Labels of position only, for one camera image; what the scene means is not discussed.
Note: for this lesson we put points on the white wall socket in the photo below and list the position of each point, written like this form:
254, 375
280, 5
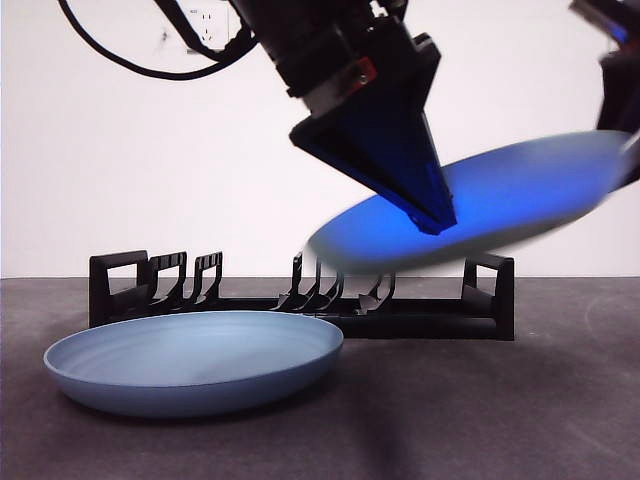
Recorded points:
212, 27

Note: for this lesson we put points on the pale green plate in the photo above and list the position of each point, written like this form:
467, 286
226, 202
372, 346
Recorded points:
525, 200

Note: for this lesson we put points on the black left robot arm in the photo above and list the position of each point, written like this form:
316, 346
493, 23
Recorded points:
310, 45

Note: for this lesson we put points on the light blue plate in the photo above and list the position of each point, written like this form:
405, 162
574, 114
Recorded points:
190, 360

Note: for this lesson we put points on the black plastic plate rack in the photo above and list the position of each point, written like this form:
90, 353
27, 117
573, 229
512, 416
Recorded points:
430, 320

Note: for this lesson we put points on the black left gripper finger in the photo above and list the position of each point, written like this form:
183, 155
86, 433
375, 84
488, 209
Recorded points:
425, 150
360, 150

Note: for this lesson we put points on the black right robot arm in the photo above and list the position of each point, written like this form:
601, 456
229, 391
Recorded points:
617, 90

